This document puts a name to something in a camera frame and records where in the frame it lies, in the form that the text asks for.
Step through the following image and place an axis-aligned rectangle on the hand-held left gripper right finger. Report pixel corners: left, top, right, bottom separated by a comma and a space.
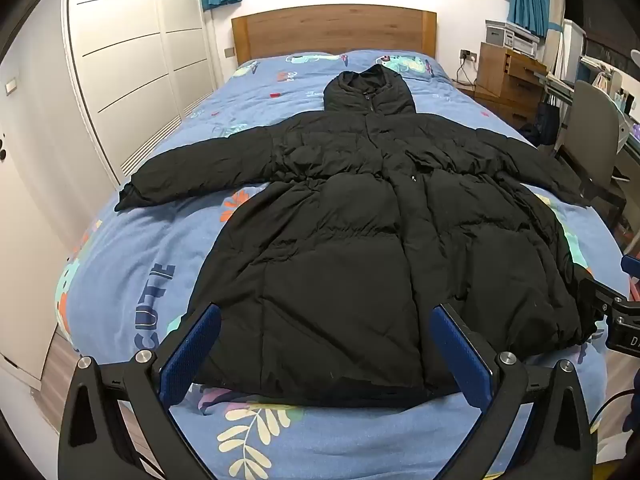
430, 303, 598, 480

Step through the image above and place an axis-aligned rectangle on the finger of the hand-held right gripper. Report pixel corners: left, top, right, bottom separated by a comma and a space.
575, 266, 632, 333

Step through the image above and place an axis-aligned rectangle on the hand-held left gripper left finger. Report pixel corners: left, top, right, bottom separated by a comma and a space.
58, 303, 236, 480

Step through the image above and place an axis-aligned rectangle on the black hooded puffer coat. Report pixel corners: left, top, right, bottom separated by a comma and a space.
114, 66, 608, 408

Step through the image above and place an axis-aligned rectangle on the blue printed quilt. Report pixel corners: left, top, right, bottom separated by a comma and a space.
54, 50, 633, 480

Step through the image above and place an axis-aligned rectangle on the grey chair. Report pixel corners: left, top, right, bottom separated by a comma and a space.
554, 80, 631, 231

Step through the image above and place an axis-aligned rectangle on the dark blue bag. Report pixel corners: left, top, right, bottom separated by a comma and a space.
532, 102, 562, 147

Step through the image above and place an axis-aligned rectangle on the white door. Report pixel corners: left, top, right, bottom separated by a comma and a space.
0, 0, 118, 381

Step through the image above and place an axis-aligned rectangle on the wooden drawer cabinet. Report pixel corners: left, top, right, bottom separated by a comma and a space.
474, 42, 548, 128

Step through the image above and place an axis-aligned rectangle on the grey printer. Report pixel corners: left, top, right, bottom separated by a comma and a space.
485, 20, 541, 56

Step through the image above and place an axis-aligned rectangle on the white wardrobe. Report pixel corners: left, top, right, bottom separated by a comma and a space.
62, 0, 218, 181

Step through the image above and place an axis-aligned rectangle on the wooden headboard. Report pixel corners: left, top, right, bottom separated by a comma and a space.
231, 4, 438, 67

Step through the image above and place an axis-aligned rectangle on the black cable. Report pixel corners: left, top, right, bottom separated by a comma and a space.
589, 389, 633, 433

